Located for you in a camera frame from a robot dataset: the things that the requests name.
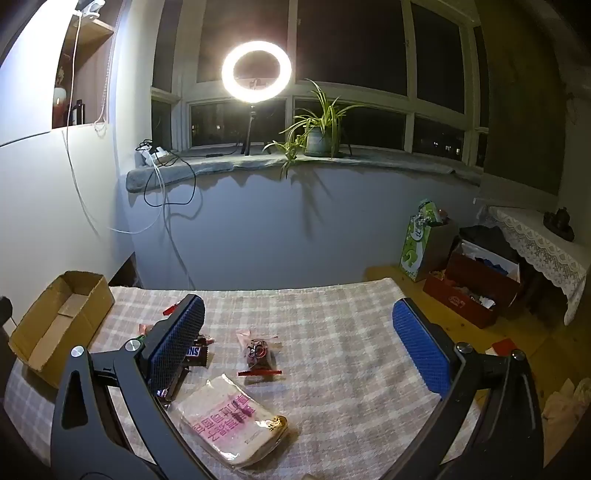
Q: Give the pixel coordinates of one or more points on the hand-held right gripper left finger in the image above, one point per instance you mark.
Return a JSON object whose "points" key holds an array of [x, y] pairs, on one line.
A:
{"points": [[178, 341]]}

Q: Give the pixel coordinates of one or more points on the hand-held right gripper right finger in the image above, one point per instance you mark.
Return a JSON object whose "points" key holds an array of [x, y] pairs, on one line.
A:
{"points": [[422, 350]]}

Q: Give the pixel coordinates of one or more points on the brown chocolate bar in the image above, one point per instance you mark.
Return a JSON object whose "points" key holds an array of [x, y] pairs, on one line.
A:
{"points": [[196, 353]]}

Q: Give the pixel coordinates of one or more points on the pink-print bread packet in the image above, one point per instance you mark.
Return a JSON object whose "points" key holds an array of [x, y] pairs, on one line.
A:
{"points": [[231, 420]]}

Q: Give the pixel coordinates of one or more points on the brown cardboard box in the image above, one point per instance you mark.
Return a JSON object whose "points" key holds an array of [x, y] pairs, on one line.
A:
{"points": [[46, 332]]}

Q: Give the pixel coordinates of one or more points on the red cardboard box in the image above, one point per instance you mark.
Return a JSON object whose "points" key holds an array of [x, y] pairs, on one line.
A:
{"points": [[461, 300]]}

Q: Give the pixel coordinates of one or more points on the red paper packet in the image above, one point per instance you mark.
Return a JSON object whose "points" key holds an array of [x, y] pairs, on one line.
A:
{"points": [[504, 347]]}

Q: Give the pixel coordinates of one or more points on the plaid tablecloth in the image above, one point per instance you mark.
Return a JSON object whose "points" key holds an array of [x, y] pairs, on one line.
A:
{"points": [[332, 332]]}

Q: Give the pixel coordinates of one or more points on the green tissue box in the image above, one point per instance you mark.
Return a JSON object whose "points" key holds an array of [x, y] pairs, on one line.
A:
{"points": [[413, 254]]}

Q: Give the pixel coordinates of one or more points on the dark clothes pile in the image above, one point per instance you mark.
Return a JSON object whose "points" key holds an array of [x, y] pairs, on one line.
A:
{"points": [[489, 240]]}

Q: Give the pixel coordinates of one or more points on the beige plastic bag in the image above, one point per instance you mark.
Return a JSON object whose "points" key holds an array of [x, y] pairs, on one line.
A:
{"points": [[565, 406]]}

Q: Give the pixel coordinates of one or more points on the white lace tablecloth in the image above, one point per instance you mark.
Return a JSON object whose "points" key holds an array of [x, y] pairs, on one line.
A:
{"points": [[531, 240]]}

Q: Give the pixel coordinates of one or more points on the grey windowsill cushion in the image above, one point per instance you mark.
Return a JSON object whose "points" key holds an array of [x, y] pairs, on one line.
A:
{"points": [[221, 167]]}

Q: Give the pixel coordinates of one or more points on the dark figurine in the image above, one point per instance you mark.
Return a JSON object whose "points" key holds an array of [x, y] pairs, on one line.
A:
{"points": [[559, 226]]}

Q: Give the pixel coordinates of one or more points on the white cabinet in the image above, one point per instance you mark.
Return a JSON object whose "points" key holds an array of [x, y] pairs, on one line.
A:
{"points": [[46, 207]]}

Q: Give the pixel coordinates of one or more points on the white power strip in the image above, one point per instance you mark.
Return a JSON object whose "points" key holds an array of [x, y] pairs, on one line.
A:
{"points": [[154, 154]]}

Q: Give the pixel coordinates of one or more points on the black tripod stand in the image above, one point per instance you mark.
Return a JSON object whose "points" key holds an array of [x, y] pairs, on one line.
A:
{"points": [[249, 134]]}

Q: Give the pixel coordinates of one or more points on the potted spider plant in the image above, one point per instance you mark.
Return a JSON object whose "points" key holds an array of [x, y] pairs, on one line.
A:
{"points": [[318, 141]]}

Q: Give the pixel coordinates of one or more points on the small white device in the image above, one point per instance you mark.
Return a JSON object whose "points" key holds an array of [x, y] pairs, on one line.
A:
{"points": [[91, 8]]}

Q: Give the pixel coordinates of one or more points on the wooden wall shelf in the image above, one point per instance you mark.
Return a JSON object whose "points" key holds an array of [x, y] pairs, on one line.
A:
{"points": [[92, 69]]}

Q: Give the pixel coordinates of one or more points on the white window frame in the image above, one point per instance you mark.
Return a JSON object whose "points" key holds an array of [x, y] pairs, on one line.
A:
{"points": [[405, 55]]}

